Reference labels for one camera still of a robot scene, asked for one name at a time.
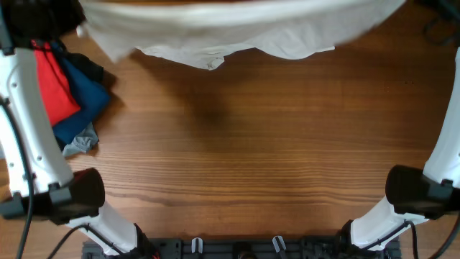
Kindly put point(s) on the light blue denim garment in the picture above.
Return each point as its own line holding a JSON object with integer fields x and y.
{"x": 82, "y": 142}

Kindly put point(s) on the red folded t-shirt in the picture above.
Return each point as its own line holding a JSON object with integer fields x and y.
{"x": 54, "y": 86}

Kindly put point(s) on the black folded garment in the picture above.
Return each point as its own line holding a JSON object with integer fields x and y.
{"x": 86, "y": 64}

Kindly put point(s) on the white t-shirt black print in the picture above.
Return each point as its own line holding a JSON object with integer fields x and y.
{"x": 202, "y": 35}

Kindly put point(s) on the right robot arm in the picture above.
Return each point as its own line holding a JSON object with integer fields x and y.
{"x": 412, "y": 196}

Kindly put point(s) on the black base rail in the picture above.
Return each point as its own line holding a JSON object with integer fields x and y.
{"x": 310, "y": 247}

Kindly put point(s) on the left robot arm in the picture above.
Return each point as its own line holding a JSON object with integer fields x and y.
{"x": 41, "y": 183}

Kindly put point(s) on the blue folded t-shirt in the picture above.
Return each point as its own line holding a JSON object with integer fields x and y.
{"x": 84, "y": 104}

